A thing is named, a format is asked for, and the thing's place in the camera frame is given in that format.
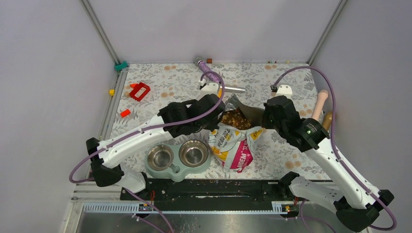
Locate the green double pet bowl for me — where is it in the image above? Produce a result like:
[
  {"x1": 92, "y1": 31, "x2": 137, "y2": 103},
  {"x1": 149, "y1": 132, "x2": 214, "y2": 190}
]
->
[{"x1": 144, "y1": 140, "x2": 212, "y2": 182}]

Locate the red plastic block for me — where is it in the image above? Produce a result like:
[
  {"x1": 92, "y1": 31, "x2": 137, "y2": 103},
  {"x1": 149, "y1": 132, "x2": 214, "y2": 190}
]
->
[{"x1": 129, "y1": 82, "x2": 151, "y2": 101}]

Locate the gold microphone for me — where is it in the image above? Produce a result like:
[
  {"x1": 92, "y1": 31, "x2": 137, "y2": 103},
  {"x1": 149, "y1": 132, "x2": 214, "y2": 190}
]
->
[{"x1": 322, "y1": 111, "x2": 333, "y2": 131}]

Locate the pet food bag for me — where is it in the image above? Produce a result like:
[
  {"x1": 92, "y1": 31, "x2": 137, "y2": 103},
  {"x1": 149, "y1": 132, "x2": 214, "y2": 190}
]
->
[{"x1": 208, "y1": 94, "x2": 264, "y2": 173}]

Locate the purple glitter microphone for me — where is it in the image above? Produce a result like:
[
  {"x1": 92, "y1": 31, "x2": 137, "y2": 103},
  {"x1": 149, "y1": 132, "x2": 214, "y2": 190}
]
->
[{"x1": 193, "y1": 57, "x2": 221, "y2": 87}]

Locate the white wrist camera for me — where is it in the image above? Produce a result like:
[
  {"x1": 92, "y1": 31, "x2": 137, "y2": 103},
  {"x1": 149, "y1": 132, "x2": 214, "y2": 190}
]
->
[
  {"x1": 271, "y1": 84, "x2": 293, "y2": 98},
  {"x1": 198, "y1": 80, "x2": 221, "y2": 99}
]

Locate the floral table mat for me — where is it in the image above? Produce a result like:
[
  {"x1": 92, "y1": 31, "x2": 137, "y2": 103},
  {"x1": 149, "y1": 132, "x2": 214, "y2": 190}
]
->
[{"x1": 107, "y1": 63, "x2": 328, "y2": 180}]

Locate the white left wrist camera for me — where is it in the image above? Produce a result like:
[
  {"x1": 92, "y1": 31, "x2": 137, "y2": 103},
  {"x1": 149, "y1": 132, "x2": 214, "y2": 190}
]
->
[{"x1": 198, "y1": 80, "x2": 221, "y2": 99}]

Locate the small orange-red block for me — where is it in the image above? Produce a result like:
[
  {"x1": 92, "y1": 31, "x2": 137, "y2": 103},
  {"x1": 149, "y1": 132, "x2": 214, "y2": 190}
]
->
[{"x1": 120, "y1": 109, "x2": 131, "y2": 118}]

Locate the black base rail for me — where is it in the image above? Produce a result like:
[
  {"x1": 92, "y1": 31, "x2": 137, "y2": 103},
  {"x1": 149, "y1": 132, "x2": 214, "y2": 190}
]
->
[{"x1": 136, "y1": 178, "x2": 303, "y2": 212}]

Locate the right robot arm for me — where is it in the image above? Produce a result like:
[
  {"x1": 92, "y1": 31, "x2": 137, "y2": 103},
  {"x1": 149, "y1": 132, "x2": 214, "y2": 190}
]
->
[{"x1": 262, "y1": 96, "x2": 394, "y2": 233}]

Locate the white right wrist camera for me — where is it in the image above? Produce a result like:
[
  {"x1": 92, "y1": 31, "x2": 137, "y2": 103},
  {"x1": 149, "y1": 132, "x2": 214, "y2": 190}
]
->
[{"x1": 271, "y1": 84, "x2": 293, "y2": 98}]

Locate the teal corner clip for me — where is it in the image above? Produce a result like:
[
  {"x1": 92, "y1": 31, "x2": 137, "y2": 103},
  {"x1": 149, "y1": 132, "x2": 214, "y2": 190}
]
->
[{"x1": 114, "y1": 61, "x2": 129, "y2": 72}]

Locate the pink microphone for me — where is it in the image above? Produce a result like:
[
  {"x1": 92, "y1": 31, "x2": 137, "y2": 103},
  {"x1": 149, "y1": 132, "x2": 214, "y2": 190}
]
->
[{"x1": 311, "y1": 90, "x2": 329, "y2": 120}]

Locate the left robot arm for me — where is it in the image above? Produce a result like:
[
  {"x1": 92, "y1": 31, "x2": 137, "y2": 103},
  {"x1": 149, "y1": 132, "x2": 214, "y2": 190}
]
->
[{"x1": 86, "y1": 94, "x2": 225, "y2": 193}]

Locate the silver metal microphone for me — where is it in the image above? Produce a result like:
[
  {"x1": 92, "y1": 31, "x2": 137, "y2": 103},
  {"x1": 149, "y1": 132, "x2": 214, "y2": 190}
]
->
[{"x1": 224, "y1": 86, "x2": 246, "y2": 93}]

